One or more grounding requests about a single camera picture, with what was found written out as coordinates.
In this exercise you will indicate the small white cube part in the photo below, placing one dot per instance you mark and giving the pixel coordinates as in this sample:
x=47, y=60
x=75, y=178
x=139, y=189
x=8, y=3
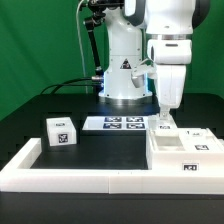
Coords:
x=61, y=131

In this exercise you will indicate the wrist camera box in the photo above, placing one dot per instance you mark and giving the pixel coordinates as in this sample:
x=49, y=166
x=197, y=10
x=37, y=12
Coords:
x=138, y=74

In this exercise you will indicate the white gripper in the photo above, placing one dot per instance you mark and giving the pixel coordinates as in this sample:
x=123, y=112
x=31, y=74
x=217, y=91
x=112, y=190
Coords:
x=169, y=87

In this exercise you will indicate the white cabinet door panel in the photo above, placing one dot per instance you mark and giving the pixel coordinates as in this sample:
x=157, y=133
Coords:
x=200, y=140

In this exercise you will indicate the white base tag plate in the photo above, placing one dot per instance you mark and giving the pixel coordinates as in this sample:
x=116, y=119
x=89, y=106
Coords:
x=123, y=123

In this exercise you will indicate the white U-shaped fence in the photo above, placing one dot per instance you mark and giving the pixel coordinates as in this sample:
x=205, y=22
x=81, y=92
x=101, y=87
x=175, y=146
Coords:
x=19, y=176

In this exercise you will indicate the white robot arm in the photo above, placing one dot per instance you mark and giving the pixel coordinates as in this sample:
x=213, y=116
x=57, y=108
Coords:
x=150, y=39

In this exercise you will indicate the white cabinet body box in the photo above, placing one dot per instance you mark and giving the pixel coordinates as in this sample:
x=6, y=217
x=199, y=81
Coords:
x=167, y=153

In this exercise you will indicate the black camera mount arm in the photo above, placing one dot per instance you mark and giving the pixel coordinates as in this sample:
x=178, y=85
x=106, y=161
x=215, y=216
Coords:
x=97, y=7

